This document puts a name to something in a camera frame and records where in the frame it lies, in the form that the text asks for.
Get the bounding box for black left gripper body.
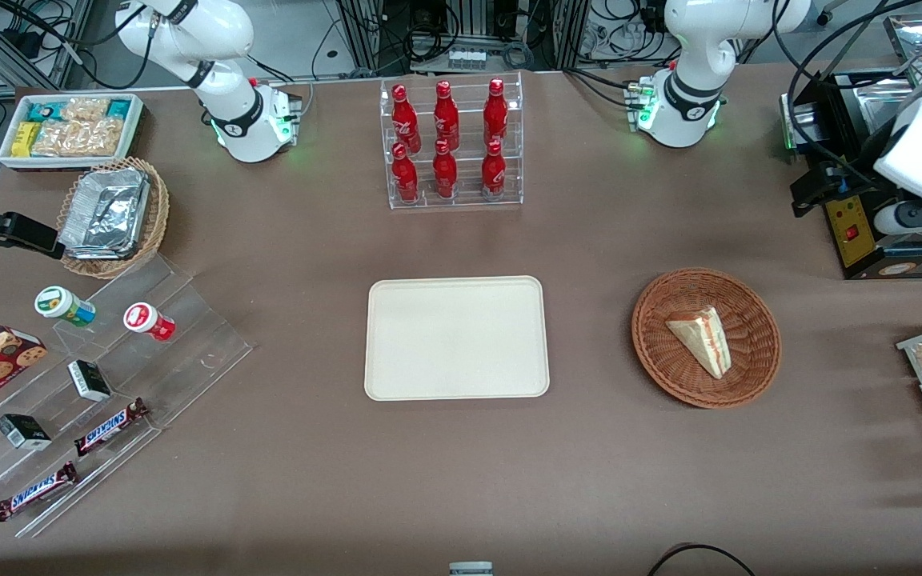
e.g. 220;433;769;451
829;134;904;202

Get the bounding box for triangular sandwich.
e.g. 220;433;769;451
664;306;729;380

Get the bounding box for light wicker basket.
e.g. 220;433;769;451
56;157;170;280

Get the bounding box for shiny metal tray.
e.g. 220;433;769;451
884;11;922;82

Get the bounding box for brown round wicker basket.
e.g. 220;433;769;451
631;267;783;410

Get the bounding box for cream rectangular plastic tray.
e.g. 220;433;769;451
364;276;551;402

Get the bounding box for black sealing machine yellow panel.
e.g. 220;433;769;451
780;68;922;281

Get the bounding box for green lid snack cup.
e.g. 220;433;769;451
34;286;97;328

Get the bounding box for stacked aluminium foil trays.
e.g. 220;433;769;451
58;167;151;261

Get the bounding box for yellow snack packet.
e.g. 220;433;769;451
11;121;42;159

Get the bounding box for large clear bag of crackers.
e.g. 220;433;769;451
30;118;126;158

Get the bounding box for red lid snack cup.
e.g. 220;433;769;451
123;302;177;343

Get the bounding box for small black carton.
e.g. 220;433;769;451
0;413;53;451
66;359;113;403

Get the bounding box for white rectangular snack bin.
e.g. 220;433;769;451
0;93;145;170

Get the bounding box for clear acrylic stepped display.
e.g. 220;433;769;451
0;254;255;539

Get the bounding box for snickers chocolate bar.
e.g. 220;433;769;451
0;461;80;523
74;397;150;458

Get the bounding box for red cola bottle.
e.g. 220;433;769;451
480;140;507;198
433;80;461;151
391;142;420;204
483;78;510;148
391;84;423;154
431;139;459;200

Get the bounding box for clear acrylic bottle rack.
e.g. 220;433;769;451
379;71;524;210

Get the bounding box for black cable loop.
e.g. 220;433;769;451
647;542;758;576

